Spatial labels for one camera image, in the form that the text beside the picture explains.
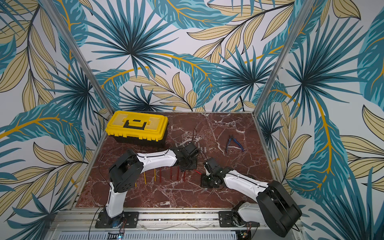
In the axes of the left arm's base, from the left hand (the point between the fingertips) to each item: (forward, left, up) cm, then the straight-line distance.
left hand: (194, 168), depth 90 cm
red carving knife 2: (-2, +10, -2) cm, 10 cm away
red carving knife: (-2, +14, -2) cm, 14 cm away
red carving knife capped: (-4, +20, -1) cm, 20 cm away
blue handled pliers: (+21, -24, 0) cm, 32 cm away
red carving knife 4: (-1, -1, -1) cm, 2 cm away
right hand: (-9, -4, -1) cm, 10 cm away
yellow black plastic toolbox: (+18, +34, +16) cm, 42 cm away
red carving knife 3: (-4, +6, -1) cm, 7 cm away
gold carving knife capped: (-4, +23, -1) cm, 23 cm away
